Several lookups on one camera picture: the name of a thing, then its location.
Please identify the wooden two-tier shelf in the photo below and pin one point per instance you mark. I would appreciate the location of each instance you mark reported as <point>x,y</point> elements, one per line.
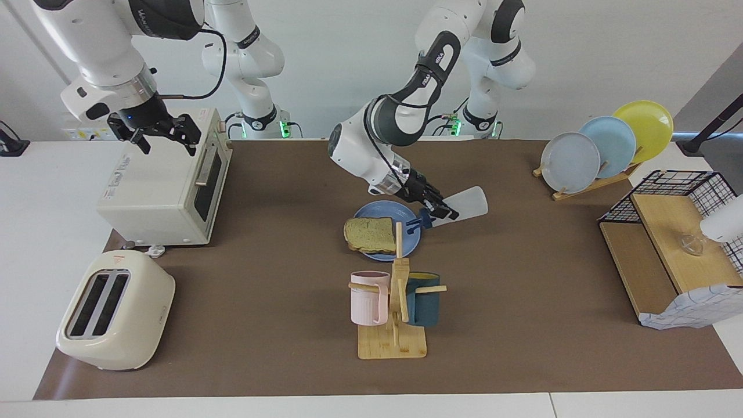
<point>667,220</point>

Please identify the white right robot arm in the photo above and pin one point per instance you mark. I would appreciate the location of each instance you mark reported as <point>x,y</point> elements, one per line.
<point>98,46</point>

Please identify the yellow plate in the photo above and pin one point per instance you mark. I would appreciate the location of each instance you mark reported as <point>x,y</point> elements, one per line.
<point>650,125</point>

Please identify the toasted bread slice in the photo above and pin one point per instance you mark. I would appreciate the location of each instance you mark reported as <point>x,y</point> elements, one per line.
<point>368,235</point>

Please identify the pale grey plate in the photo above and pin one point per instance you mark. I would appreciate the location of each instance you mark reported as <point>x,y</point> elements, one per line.
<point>569,162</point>

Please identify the cream two-slot toaster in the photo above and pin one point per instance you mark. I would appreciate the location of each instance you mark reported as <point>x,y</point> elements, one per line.
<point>125,316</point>

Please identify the light blue plate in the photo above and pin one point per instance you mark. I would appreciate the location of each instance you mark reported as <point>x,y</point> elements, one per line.
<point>615,142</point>

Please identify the black camera stand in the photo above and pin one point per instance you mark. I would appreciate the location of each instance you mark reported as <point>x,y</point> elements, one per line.
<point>711,125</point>

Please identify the wooden plate rack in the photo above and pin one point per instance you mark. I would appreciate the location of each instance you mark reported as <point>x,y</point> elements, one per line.
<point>586,190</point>

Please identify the wooden mug tree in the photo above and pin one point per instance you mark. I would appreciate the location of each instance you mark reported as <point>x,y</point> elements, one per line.
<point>392,348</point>

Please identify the clear glass cup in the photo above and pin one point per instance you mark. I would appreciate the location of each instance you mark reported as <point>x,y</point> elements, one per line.
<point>691,245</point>

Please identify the blue round plate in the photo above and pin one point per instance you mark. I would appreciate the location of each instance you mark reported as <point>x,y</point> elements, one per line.
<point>383,209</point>

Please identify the translucent squeeze bottle blue cap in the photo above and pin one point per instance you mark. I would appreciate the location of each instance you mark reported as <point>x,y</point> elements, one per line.
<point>470,203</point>

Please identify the pink ribbed mug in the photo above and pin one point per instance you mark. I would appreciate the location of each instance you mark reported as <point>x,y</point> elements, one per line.
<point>365,302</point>

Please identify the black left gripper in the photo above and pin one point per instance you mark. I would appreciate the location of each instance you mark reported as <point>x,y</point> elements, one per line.
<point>415,186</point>

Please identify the white toaster oven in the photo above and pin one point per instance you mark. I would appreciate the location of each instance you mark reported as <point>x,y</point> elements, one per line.
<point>157,186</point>

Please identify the white cylindrical device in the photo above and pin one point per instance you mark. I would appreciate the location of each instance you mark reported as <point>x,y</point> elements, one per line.
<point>722,223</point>

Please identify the black desk clamp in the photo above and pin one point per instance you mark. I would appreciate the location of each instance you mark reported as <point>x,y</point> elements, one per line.
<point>13,145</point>

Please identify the dark teal mug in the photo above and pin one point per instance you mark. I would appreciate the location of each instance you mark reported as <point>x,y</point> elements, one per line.
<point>424,305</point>

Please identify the white wall socket strip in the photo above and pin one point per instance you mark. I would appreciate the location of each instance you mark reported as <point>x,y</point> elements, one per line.
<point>78,132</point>

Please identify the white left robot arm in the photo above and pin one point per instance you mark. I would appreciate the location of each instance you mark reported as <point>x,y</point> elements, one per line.
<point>360,145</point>

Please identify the brown table mat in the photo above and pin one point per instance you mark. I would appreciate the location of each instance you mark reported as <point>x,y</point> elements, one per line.
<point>261,302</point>

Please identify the white checked cloth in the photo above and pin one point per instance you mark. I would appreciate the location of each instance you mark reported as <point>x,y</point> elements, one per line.
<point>696,305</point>

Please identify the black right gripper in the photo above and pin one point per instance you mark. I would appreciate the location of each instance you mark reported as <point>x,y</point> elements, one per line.
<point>142,113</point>

